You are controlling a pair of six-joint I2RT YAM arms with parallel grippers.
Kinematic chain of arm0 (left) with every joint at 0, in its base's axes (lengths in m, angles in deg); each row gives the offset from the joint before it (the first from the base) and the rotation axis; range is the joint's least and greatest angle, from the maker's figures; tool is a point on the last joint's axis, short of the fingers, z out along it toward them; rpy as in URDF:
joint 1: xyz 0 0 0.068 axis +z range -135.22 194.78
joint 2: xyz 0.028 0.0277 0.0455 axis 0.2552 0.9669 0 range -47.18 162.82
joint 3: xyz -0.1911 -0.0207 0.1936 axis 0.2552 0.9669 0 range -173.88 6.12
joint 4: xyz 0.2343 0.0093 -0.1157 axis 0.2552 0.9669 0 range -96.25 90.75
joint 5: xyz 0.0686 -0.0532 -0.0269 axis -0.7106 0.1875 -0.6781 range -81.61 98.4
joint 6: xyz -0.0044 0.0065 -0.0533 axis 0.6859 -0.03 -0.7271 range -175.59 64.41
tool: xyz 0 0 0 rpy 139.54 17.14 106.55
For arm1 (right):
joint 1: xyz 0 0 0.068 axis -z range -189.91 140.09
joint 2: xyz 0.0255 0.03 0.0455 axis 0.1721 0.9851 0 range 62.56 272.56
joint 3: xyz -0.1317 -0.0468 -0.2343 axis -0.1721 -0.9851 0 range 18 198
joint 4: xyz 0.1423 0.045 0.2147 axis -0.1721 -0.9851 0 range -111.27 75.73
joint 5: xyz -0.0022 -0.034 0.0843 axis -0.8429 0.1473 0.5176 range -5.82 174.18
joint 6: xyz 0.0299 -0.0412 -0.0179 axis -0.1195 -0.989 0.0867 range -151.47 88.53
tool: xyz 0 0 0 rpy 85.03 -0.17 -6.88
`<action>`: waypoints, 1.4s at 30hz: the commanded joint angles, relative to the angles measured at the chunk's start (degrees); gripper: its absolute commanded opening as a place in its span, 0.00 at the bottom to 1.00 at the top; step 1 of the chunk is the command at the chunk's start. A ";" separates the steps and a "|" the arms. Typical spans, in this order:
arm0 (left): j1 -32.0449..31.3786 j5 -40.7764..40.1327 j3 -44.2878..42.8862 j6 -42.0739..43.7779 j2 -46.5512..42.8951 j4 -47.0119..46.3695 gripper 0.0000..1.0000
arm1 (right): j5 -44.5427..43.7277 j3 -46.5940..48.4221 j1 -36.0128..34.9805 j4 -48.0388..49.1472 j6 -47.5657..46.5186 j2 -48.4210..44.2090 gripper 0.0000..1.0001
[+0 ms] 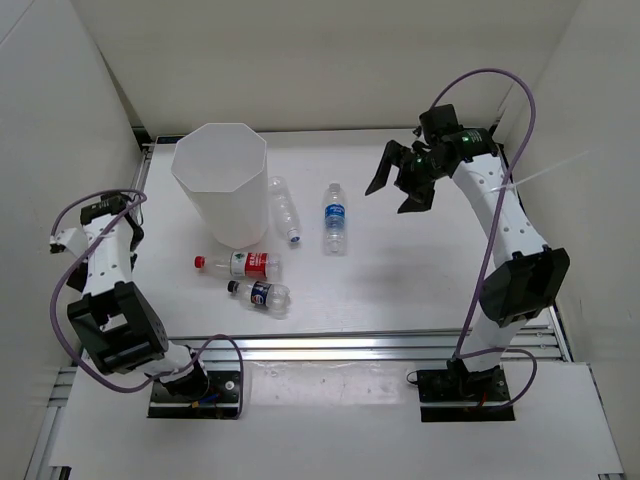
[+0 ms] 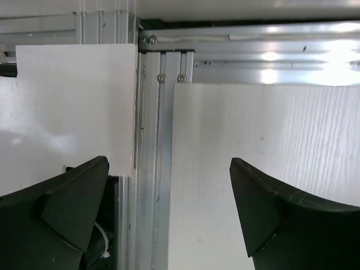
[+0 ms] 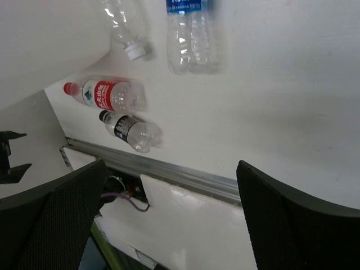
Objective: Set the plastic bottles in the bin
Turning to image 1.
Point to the clear bottle blue cap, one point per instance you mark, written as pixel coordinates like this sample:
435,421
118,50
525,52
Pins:
283,210

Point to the white front panel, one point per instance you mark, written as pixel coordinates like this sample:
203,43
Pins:
350,421

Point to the white octagonal plastic bin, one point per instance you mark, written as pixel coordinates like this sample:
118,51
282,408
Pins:
222,168

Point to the Pepsi bottle black cap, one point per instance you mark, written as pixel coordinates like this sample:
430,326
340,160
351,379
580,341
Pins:
273,298

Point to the clear bottle blue label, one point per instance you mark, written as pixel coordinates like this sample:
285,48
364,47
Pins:
334,205

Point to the aluminium frame rail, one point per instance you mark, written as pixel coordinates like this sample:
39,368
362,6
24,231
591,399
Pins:
396,297

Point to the red label bottle red cap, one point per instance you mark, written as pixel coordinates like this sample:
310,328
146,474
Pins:
241,264

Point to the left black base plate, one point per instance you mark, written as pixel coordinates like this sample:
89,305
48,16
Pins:
212,392

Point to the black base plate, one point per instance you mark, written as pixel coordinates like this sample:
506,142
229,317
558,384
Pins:
453,395
212,392

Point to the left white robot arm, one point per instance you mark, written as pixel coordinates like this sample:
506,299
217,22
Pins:
98,314

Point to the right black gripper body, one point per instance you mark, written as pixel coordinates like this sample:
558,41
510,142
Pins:
416,169

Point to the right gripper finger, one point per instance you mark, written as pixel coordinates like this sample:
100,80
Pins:
418,201
392,156

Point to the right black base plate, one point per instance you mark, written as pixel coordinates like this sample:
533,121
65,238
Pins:
453,395

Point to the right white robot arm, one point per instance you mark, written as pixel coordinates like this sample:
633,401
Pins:
527,272

